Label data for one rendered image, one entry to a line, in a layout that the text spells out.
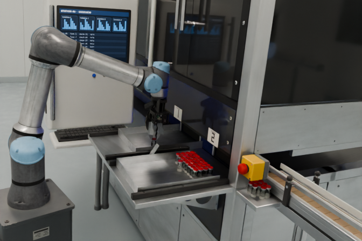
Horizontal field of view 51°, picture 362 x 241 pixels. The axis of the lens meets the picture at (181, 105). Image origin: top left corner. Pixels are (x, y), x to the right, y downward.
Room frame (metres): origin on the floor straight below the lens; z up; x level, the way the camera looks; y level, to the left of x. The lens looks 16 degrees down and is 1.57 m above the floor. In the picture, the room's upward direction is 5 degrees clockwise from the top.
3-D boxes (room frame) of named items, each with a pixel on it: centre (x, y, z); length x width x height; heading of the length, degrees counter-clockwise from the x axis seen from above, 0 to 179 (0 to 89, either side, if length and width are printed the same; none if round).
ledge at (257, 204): (1.30, -0.33, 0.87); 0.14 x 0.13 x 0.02; 117
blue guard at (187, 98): (2.24, 0.24, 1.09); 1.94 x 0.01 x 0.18; 27
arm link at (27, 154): (1.29, 0.54, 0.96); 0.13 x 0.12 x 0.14; 27
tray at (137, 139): (1.76, 0.09, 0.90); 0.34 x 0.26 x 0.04; 117
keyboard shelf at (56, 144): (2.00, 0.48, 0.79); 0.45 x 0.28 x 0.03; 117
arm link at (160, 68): (1.65, 0.10, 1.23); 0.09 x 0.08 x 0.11; 117
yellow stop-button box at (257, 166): (1.29, -0.29, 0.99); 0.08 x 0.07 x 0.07; 117
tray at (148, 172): (1.40, 0.03, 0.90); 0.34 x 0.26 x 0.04; 117
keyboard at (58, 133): (1.97, 0.46, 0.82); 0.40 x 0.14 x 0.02; 118
